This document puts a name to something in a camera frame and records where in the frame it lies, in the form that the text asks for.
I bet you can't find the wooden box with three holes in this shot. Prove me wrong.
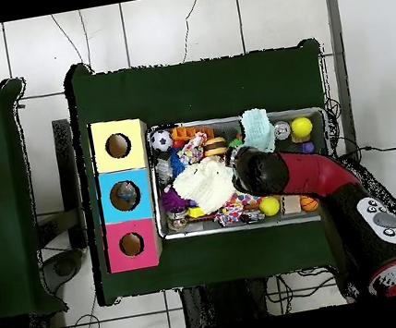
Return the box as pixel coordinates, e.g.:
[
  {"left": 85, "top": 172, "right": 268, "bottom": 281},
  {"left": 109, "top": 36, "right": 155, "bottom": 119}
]
[{"left": 84, "top": 113, "right": 171, "bottom": 275}]

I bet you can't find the small orange basketball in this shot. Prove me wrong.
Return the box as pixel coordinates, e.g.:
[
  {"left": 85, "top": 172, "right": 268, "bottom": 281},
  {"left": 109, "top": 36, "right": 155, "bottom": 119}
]
[{"left": 298, "top": 193, "right": 321, "bottom": 215}]

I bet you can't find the clear shallow bin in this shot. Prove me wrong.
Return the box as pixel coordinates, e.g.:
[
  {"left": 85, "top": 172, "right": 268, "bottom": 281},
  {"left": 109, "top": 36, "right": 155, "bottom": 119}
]
[{"left": 142, "top": 98, "right": 346, "bottom": 249}]

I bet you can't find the black stand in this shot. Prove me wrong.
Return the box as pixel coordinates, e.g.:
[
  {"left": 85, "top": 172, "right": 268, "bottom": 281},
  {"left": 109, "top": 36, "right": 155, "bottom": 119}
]
[{"left": 18, "top": 117, "right": 98, "bottom": 292}]

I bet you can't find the purple plastic toy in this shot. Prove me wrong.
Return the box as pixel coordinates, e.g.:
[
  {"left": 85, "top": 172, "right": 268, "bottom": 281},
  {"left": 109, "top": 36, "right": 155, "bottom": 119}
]
[{"left": 297, "top": 140, "right": 317, "bottom": 156}]

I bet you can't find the yellow ball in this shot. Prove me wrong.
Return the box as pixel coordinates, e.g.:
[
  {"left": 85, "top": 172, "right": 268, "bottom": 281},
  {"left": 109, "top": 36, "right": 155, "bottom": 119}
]
[
  {"left": 289, "top": 114, "right": 316, "bottom": 141},
  {"left": 257, "top": 193, "right": 283, "bottom": 219}
]

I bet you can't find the mint green cloth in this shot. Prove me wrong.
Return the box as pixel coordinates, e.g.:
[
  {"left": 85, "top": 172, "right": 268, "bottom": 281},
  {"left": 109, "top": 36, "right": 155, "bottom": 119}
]
[{"left": 237, "top": 106, "right": 280, "bottom": 158}]

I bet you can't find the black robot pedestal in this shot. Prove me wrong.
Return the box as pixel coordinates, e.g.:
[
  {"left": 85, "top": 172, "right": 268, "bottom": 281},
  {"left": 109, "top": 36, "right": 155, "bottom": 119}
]
[{"left": 177, "top": 273, "right": 284, "bottom": 328}]

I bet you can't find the colourful dotted packet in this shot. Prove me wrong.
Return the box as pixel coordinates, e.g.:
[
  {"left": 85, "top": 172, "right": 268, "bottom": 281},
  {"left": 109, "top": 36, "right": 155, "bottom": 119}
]
[{"left": 174, "top": 129, "right": 213, "bottom": 168}]

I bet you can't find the black and white soccer ball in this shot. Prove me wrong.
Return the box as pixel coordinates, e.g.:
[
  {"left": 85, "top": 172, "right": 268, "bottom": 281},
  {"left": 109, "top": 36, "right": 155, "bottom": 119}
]
[{"left": 148, "top": 128, "right": 176, "bottom": 156}]

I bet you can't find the clear plastic packet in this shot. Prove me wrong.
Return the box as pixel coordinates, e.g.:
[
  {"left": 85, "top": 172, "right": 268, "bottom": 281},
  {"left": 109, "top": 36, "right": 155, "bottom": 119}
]
[{"left": 114, "top": 181, "right": 142, "bottom": 209}]

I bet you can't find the orange plastic toy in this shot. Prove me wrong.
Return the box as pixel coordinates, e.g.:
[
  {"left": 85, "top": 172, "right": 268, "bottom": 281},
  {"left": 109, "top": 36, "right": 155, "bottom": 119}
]
[{"left": 169, "top": 120, "right": 216, "bottom": 148}]

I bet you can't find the pale wooden block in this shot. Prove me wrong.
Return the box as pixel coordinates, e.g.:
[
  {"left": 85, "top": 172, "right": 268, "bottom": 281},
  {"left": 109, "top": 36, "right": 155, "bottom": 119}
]
[{"left": 280, "top": 194, "right": 304, "bottom": 217}]

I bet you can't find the cream yellow cloth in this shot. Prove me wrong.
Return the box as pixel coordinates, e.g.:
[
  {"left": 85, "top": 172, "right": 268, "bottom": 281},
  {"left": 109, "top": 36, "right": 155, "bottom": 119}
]
[{"left": 168, "top": 152, "right": 242, "bottom": 221}]

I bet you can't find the toy burger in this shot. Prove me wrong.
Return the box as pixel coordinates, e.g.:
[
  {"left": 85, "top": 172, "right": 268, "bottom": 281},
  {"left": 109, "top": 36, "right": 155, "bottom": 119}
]
[{"left": 201, "top": 135, "right": 231, "bottom": 160}]

